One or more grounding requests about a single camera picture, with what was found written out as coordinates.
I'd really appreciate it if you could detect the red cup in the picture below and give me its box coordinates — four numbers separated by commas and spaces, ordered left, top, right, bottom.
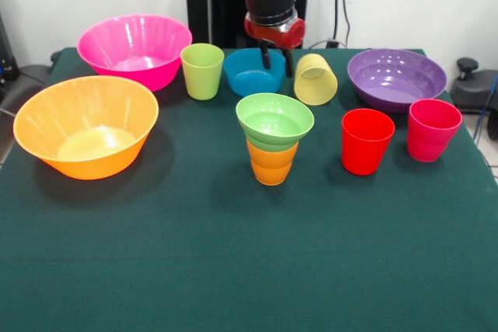
341, 108, 396, 176

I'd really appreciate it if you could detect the small green bowl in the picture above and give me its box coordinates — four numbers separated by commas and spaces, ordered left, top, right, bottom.
235, 93, 315, 153

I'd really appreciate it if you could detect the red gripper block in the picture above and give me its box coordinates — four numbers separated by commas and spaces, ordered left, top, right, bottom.
244, 13, 307, 79

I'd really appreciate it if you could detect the magenta cup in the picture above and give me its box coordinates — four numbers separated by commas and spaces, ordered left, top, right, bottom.
407, 99, 464, 163

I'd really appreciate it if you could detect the dark green tablecloth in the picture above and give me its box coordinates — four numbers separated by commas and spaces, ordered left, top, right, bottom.
0, 47, 498, 332

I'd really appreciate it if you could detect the lime green cup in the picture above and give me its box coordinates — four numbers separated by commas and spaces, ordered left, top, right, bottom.
180, 42, 226, 101

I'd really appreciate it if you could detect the large pink bowl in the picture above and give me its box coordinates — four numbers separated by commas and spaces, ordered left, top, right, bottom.
76, 13, 194, 93

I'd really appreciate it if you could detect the yellow cup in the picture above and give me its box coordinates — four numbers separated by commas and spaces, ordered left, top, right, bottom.
293, 53, 338, 107

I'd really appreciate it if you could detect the dark chair base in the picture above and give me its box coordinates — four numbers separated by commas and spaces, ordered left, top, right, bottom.
451, 57, 498, 115
0, 62, 54, 114

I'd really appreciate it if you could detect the large orange bowl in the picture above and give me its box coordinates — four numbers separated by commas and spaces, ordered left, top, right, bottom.
12, 75, 160, 181

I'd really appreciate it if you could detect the blue bowl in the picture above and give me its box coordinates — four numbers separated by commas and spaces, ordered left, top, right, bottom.
223, 47, 287, 97

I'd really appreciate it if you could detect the orange cup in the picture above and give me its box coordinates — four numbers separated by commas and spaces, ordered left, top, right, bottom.
246, 139, 300, 187

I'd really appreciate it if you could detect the purple bowl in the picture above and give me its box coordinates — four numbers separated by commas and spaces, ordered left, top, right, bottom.
346, 48, 448, 115

